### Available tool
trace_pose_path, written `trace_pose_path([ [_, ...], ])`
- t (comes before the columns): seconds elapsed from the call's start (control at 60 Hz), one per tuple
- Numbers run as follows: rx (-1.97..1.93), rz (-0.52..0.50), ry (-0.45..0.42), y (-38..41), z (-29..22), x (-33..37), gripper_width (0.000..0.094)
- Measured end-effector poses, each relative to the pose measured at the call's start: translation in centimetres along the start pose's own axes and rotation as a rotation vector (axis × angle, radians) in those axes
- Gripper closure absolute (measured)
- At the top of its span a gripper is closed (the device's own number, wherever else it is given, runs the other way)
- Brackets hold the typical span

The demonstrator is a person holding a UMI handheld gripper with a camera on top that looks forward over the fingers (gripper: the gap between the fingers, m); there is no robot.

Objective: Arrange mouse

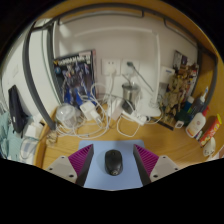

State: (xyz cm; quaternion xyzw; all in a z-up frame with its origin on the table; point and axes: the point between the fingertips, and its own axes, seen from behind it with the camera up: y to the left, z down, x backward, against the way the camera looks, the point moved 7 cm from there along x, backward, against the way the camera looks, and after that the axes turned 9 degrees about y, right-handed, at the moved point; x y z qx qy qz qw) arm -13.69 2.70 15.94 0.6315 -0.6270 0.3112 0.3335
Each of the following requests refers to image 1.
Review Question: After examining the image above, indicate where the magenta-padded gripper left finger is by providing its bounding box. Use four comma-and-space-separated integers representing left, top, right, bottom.
44, 143, 95, 187

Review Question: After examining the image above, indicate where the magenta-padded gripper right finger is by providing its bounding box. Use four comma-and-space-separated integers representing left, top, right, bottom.
133, 143, 181, 186

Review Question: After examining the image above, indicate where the black computer mouse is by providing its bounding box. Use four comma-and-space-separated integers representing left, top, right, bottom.
104, 149, 124, 177

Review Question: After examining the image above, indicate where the light blue mouse pad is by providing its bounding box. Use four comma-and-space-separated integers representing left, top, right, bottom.
77, 139, 148, 192

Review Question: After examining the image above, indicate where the white power strip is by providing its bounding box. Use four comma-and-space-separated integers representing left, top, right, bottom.
121, 109, 149, 126

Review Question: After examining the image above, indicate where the clear plastic jar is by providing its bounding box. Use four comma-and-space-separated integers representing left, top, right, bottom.
54, 103, 78, 129

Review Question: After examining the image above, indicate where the small white charger plug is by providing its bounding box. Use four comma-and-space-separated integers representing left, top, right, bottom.
79, 100, 101, 122

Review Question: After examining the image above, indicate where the dark green round container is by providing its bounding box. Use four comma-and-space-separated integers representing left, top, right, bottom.
176, 109, 193, 126

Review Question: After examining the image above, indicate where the black power adapter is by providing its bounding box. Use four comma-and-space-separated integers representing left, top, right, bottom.
121, 99, 134, 114

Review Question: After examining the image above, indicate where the white lotion bottle red cap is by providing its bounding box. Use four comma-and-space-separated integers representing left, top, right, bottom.
185, 106, 210, 138

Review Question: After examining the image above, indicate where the large white charger block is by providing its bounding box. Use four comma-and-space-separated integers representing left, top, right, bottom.
106, 98, 124, 121

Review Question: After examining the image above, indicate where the white mug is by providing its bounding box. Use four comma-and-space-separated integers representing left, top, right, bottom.
203, 136, 217, 158

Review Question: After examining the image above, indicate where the metal cup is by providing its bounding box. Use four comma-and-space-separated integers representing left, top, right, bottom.
121, 82, 141, 103

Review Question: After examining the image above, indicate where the bed with checked bedding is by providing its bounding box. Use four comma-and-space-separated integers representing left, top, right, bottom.
0, 111, 41, 164

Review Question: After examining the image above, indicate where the dark bottle white nozzle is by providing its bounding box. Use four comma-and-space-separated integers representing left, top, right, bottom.
189, 86, 209, 118

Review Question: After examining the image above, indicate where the blue robot model kit box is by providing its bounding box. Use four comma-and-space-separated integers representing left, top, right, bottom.
53, 49, 98, 108

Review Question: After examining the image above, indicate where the black hanging bag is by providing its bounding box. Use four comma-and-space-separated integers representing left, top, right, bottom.
8, 84, 29, 134

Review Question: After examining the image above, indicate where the colourful printed poster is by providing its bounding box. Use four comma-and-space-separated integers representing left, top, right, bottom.
172, 49, 200, 76

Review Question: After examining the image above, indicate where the white looped cable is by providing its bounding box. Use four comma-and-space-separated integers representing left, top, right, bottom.
116, 114, 142, 138

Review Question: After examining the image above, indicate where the white cable tangle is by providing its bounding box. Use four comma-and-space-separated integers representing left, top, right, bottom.
54, 83, 111, 139

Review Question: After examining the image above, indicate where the dark green cable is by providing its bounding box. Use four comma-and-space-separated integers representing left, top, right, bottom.
126, 61, 155, 93

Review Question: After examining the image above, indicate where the white wall-mounted box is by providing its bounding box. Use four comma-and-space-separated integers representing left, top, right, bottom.
159, 65, 176, 84

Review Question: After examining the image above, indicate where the grey metal frame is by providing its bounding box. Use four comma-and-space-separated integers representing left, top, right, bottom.
22, 3, 218, 131

